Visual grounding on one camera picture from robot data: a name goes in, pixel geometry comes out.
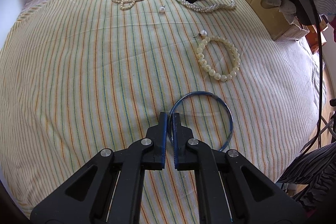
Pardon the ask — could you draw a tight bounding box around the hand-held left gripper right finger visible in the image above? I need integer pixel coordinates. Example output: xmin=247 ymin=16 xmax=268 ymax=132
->
xmin=174 ymin=113 xmax=307 ymax=224

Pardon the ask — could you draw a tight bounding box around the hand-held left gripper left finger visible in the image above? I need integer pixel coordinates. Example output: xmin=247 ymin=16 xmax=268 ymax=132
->
xmin=30 ymin=112 xmax=168 ymax=224

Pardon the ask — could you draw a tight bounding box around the dark striped cloth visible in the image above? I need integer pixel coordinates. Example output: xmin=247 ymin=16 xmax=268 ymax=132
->
xmin=277 ymin=142 xmax=336 ymax=204

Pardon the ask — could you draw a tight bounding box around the cream beaded bracelet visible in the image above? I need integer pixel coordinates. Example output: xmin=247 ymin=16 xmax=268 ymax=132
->
xmin=196 ymin=35 xmax=240 ymax=82

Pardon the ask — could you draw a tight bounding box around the striped bed sheet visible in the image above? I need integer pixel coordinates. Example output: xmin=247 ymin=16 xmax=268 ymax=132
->
xmin=0 ymin=0 xmax=327 ymax=224

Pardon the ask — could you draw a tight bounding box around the cardboard box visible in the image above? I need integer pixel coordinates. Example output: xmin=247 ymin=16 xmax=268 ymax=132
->
xmin=233 ymin=0 xmax=311 ymax=42

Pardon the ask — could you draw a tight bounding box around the black cable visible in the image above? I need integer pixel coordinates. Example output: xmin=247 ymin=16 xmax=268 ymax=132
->
xmin=272 ymin=0 xmax=325 ymax=154

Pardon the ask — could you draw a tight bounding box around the orange box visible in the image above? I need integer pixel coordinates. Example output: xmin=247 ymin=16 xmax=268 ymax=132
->
xmin=305 ymin=25 xmax=328 ymax=54

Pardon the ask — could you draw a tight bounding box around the blue bangle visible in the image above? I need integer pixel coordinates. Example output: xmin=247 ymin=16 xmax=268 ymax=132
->
xmin=168 ymin=91 xmax=233 ymax=153

